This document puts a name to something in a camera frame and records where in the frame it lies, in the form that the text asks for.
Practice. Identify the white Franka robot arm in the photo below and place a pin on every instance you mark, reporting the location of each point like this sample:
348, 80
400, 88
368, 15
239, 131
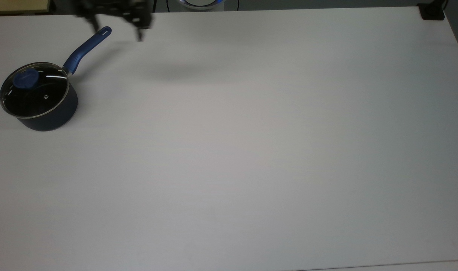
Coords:
199, 3

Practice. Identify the glass lid with blue knob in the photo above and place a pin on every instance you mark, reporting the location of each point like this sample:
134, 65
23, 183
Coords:
35, 98

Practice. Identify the light wooden desk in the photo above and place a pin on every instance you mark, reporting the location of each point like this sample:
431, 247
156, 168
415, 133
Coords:
18, 6

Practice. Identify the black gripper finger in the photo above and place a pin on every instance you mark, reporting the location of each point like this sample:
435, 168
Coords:
140, 34
94, 23

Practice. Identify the black table clamp block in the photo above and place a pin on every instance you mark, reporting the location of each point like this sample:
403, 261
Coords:
432, 12

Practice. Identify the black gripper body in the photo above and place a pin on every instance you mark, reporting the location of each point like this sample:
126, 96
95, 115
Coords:
119, 9

